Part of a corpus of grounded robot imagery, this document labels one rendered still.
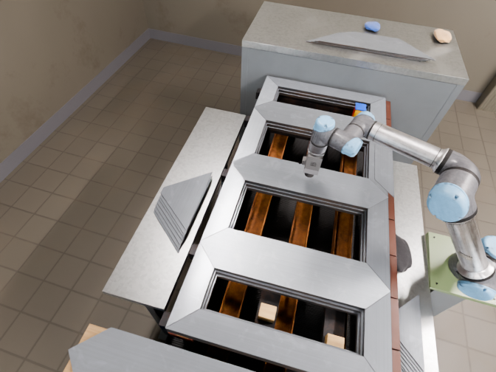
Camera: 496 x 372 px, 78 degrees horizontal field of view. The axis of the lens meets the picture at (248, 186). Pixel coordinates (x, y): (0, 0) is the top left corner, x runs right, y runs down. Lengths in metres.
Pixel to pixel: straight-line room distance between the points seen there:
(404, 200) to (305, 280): 0.82
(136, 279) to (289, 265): 0.61
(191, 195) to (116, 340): 0.66
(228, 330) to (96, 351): 0.42
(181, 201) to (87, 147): 1.72
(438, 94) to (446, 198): 1.13
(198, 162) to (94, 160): 1.42
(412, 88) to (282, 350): 1.63
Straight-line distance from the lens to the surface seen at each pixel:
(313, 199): 1.43
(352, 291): 1.25
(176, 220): 1.42
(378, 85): 2.11
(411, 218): 1.77
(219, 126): 1.86
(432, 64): 2.19
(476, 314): 2.56
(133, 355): 1.18
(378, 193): 1.54
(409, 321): 1.47
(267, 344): 1.13
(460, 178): 1.20
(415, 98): 2.19
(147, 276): 1.36
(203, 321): 1.15
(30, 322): 2.36
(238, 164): 1.49
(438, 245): 1.71
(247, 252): 1.23
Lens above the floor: 1.97
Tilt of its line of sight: 52 degrees down
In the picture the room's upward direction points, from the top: 4 degrees clockwise
